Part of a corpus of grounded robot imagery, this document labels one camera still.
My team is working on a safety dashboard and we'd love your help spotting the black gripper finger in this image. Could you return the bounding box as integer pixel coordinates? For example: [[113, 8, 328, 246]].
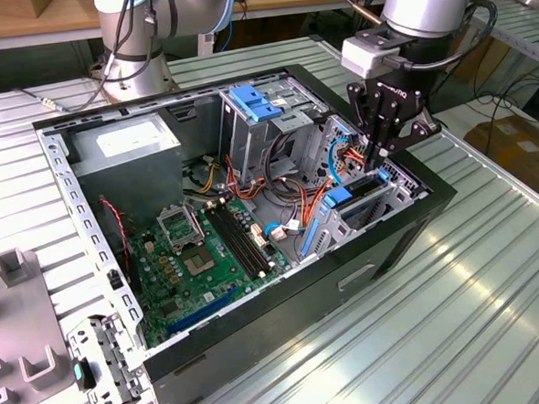
[[373, 104, 444, 169], [345, 79, 386, 169]]

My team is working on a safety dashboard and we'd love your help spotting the orange yellow power wire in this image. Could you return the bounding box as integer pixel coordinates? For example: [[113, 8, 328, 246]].
[[342, 145, 372, 169]]

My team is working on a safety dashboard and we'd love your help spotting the blue data wire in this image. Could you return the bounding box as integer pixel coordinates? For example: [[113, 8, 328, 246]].
[[327, 135, 365, 186]]

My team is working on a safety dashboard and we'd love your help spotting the grey metal disk bay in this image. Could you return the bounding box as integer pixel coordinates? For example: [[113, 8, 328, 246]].
[[294, 166, 434, 263]]

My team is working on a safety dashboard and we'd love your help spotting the large brown cardboard box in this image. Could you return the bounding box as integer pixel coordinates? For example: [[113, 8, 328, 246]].
[[463, 112, 539, 203]]

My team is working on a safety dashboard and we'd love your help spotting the blue plastic drive latch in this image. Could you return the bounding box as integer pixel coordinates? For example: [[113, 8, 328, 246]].
[[227, 83, 285, 125]]

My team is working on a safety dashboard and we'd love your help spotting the grey metal drive cage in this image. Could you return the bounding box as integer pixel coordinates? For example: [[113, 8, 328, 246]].
[[216, 77, 335, 183]]

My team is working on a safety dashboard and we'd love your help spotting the metal slat side table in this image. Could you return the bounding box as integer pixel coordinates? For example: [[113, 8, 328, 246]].
[[403, 0, 539, 107]]

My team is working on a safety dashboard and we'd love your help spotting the black RAM slot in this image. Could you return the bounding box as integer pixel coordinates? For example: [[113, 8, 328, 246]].
[[210, 203, 266, 280], [216, 200, 270, 276], [205, 205, 261, 282], [221, 198, 276, 273]]

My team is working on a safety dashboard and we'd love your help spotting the brown square mounting plate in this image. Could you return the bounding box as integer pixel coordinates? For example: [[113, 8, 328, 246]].
[[87, 56, 182, 107]]

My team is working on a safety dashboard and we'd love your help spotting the metal socket cover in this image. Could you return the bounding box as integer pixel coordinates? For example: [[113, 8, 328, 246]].
[[154, 200, 208, 257]]

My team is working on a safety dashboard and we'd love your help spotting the CPU socket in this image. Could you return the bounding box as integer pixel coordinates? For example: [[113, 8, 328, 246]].
[[183, 249, 218, 280]]

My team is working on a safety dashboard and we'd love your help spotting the green motherboard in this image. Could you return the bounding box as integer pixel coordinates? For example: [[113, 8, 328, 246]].
[[125, 193, 301, 351]]

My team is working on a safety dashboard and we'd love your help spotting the black PC case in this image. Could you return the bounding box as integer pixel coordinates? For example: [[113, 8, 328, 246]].
[[28, 53, 471, 404]]

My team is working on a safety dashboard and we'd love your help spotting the grey power supply unit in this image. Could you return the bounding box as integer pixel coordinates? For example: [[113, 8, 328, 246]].
[[65, 111, 187, 224]]

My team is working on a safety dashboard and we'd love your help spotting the blue expansion slot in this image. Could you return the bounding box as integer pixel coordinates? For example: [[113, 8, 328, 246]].
[[164, 285, 242, 337]]

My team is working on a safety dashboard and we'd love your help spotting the black case fan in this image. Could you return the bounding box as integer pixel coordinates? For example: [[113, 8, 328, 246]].
[[97, 196, 143, 298]]

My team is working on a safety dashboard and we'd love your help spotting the black latch teal tab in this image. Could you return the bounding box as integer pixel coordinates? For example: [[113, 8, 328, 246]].
[[72, 356, 98, 391]]

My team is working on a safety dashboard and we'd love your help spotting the grey parts rack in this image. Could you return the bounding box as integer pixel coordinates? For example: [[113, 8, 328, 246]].
[[0, 244, 79, 404]]

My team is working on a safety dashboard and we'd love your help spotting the black camera cable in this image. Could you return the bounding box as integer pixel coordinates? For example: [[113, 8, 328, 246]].
[[378, 0, 502, 75]]

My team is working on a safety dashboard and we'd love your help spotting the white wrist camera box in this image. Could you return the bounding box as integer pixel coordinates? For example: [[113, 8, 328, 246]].
[[339, 31, 400, 80]]

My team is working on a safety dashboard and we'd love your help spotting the black cable brown sleeve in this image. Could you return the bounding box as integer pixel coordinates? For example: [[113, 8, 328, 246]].
[[328, 0, 386, 29]]

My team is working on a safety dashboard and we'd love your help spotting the black cable bundle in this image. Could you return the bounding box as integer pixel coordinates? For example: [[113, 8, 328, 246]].
[[264, 131, 307, 203]]

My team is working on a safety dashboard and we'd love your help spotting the orange red wire bundle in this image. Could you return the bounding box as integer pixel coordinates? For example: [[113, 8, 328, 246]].
[[223, 145, 333, 229]]

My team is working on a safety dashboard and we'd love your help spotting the blue cable white plug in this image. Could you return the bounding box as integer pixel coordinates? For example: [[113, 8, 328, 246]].
[[261, 220, 308, 244]]

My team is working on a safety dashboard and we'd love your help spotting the yellow wire bundle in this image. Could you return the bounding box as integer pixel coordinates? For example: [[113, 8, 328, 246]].
[[195, 156, 222, 194]]

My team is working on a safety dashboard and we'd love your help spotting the locking lever wire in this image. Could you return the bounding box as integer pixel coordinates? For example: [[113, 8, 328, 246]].
[[183, 199, 207, 243]]

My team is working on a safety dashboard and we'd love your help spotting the red black fan wire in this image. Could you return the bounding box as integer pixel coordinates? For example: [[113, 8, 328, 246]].
[[98, 195, 133, 272]]

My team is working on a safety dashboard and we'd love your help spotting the grey cable metal plug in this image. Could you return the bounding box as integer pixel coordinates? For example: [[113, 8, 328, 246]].
[[15, 81, 109, 117]]

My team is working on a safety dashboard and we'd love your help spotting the metal card retainer bracket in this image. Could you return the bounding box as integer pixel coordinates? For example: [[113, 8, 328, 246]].
[[64, 310, 149, 404]]

